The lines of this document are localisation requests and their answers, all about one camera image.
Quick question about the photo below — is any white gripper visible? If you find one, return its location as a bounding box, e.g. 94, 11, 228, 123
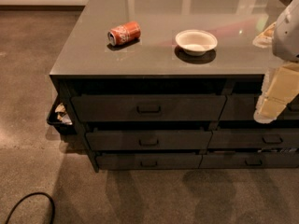
252, 22, 299, 124

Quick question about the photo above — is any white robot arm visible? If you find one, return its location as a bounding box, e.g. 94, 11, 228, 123
252, 0, 299, 124

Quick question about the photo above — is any dark grey drawer cabinet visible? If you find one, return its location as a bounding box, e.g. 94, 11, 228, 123
50, 0, 299, 170

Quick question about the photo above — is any white paper bowl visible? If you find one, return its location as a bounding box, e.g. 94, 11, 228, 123
175, 30, 218, 56

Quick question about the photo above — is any orange soda can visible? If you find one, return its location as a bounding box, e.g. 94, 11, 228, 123
107, 21, 141, 46

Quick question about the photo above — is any black trash bin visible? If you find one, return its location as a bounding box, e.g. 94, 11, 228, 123
47, 97, 76, 135

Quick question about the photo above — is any crumpled trash in bin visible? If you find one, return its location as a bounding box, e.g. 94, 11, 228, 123
55, 103, 72, 125

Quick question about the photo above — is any black floor cable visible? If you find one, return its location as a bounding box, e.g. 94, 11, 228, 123
4, 191, 56, 224

